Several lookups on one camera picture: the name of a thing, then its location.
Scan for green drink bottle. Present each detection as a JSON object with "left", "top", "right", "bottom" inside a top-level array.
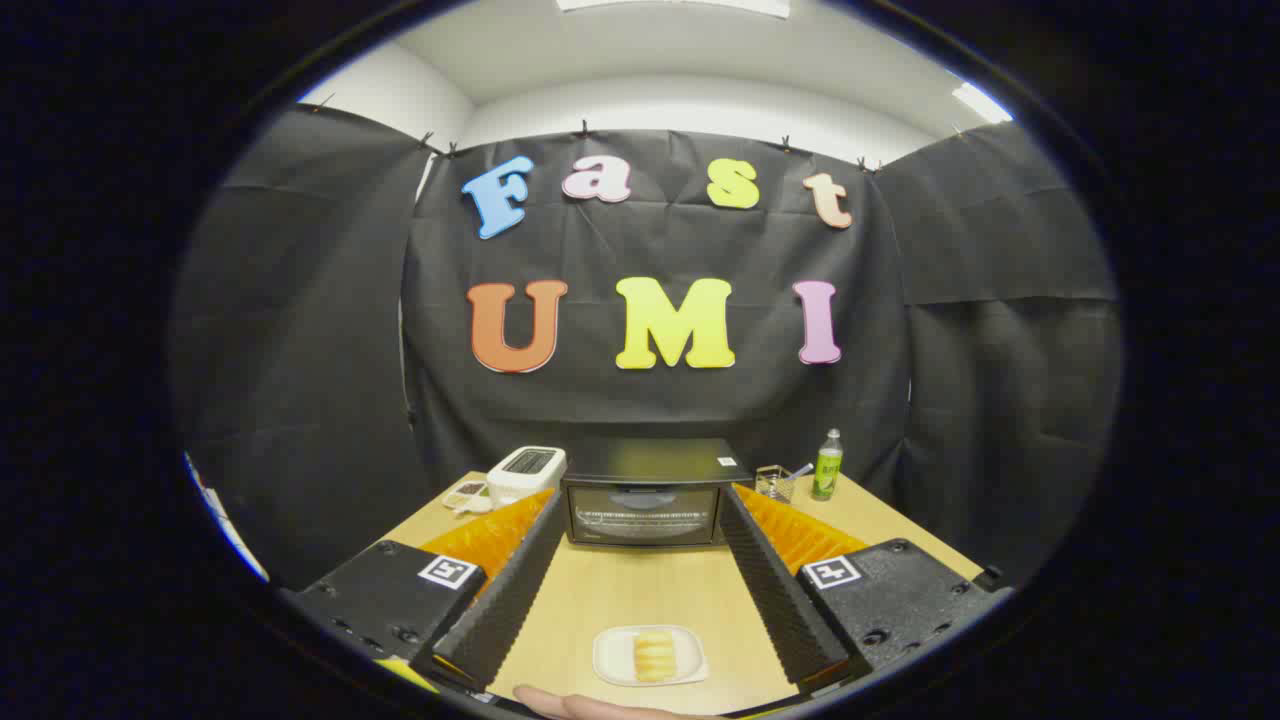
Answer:
[{"left": 811, "top": 429, "right": 844, "bottom": 502}]

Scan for ridged bread roll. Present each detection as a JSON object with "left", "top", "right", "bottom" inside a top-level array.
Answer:
[{"left": 633, "top": 630, "right": 678, "bottom": 684}]

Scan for white pop-up toaster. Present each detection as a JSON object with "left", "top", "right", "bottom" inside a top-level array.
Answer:
[{"left": 485, "top": 446, "right": 568, "bottom": 509}]

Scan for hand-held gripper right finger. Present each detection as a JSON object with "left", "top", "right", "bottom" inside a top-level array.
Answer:
[{"left": 718, "top": 483, "right": 1013, "bottom": 701}]

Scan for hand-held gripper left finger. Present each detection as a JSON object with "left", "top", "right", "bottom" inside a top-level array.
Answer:
[{"left": 280, "top": 487, "right": 568, "bottom": 696}]

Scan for white rectangular plate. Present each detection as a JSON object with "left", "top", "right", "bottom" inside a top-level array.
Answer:
[{"left": 592, "top": 625, "right": 709, "bottom": 688}]

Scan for ceiling light panel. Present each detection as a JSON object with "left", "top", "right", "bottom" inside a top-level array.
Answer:
[
  {"left": 950, "top": 82, "right": 1013, "bottom": 125},
  {"left": 555, "top": 0, "right": 791, "bottom": 19}
]

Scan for black toaster oven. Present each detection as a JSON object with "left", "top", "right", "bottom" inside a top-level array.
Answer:
[{"left": 560, "top": 438, "right": 756, "bottom": 547}]

